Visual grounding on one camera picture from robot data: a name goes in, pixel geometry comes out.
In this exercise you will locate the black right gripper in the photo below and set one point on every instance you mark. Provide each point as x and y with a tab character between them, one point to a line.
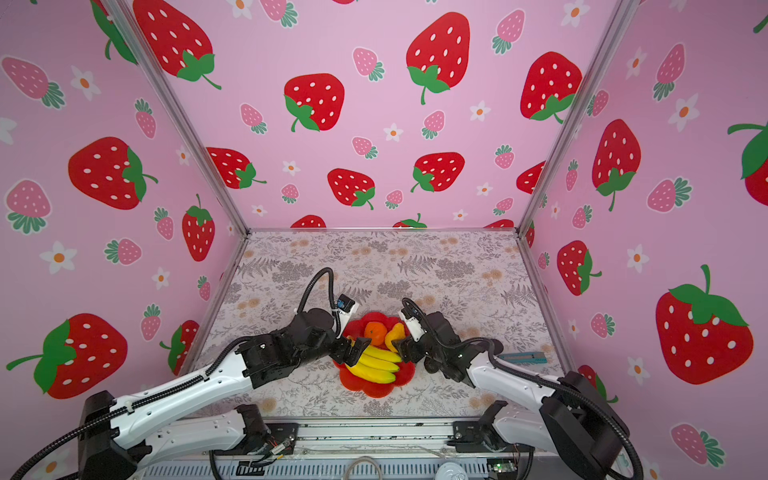
406	344

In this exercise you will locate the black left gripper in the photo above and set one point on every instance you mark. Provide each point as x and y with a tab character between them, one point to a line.
344	354

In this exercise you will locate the orange fake orange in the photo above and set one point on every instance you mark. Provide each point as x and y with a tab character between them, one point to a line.
376	332

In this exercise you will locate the yellow fake lemon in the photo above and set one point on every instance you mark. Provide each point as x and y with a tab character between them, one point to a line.
397	333

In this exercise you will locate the yellow fake banana bunch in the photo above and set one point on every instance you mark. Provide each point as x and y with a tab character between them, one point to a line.
377	366

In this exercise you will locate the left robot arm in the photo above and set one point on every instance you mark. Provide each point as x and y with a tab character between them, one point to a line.
117	436

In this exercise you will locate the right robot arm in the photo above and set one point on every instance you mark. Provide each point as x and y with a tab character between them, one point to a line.
576	422

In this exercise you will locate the teal utility knife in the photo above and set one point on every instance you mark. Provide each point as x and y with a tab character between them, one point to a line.
525	358

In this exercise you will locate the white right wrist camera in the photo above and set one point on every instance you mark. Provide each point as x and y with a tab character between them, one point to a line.
413	326

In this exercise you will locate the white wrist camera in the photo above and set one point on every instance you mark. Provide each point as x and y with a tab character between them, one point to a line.
413	326
347	307

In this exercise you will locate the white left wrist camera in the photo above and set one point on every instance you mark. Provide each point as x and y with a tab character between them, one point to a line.
347	307

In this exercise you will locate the aluminium front rail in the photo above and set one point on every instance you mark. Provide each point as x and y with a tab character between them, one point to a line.
368	448

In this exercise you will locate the aluminium corner frame post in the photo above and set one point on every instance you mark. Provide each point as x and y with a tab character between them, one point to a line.
620	21

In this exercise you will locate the aluminium left corner post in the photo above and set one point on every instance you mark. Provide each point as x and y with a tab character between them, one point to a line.
129	29

